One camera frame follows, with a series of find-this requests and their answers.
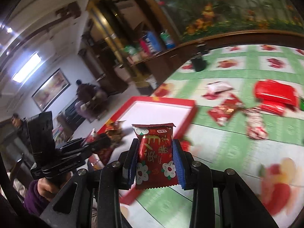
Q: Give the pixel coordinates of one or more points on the framed wall painting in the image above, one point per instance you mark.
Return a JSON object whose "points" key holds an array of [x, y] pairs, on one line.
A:
{"points": [[51, 89]]}

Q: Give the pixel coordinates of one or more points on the ceiling light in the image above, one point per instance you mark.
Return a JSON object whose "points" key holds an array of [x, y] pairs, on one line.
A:
{"points": [[26, 67]]}

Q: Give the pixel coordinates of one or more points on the black lidded pot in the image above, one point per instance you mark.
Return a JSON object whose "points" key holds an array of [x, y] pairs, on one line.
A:
{"points": [[202, 48]]}

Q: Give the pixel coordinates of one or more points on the person's left forearm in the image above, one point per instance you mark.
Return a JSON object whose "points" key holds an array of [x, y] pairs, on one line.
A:
{"points": [[35, 201]]}

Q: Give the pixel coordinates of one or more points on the glass flower display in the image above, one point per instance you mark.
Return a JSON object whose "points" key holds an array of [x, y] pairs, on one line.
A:
{"points": [[225, 7]]}

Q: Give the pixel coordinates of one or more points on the red flower-print snack packet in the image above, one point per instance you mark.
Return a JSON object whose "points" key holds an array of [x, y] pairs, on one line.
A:
{"points": [[154, 156]]}

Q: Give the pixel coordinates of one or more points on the white bucket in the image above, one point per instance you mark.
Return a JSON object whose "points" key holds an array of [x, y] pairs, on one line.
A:
{"points": [[152, 82]]}

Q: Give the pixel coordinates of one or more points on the large red snack packet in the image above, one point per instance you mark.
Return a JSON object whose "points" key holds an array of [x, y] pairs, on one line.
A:
{"points": [[275, 92], [273, 108]]}

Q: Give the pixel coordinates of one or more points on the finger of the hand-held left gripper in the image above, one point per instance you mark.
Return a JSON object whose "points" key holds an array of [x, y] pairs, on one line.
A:
{"points": [[90, 142], [95, 152]]}

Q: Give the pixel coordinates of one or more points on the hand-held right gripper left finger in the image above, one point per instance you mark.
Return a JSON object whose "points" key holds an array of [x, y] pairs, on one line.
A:
{"points": [[132, 163]]}

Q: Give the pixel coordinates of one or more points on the red-rimmed white box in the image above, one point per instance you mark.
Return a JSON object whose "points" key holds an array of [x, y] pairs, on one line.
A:
{"points": [[154, 110]]}

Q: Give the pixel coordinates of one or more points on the red square snack packet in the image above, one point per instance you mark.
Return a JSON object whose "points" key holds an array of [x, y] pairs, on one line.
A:
{"points": [[225, 109]]}

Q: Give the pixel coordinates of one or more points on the black cup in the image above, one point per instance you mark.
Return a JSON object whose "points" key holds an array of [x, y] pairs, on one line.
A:
{"points": [[198, 63]]}

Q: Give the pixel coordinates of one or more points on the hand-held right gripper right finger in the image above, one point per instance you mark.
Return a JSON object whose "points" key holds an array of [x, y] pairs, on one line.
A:
{"points": [[178, 163]]}

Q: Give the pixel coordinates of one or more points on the green and blue bag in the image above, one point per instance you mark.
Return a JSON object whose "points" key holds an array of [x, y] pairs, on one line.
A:
{"points": [[167, 39]]}

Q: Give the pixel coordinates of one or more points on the green snack packet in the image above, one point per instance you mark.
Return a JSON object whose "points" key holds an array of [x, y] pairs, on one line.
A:
{"points": [[301, 104]]}

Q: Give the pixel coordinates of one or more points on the person's left hand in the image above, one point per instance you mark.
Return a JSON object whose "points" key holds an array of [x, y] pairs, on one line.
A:
{"points": [[48, 190]]}

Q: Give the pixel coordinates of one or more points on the gold pillar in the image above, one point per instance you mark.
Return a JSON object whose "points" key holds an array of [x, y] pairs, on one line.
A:
{"points": [[108, 35]]}

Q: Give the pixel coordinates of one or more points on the orange brown snack packet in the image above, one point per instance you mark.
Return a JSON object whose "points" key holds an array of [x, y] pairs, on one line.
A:
{"points": [[116, 131]]}

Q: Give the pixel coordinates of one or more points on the green fruit-print tablecloth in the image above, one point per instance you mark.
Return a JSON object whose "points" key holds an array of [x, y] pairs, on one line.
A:
{"points": [[237, 152]]}

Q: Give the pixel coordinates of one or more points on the small red snack packet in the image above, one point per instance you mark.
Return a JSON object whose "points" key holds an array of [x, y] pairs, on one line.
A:
{"points": [[103, 154]]}

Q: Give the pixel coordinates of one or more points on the red white patterned snack packet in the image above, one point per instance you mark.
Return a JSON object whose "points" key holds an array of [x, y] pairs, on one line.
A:
{"points": [[255, 125]]}

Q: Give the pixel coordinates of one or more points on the white and red snack packet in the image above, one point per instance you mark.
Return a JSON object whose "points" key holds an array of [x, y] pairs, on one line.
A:
{"points": [[219, 87]]}

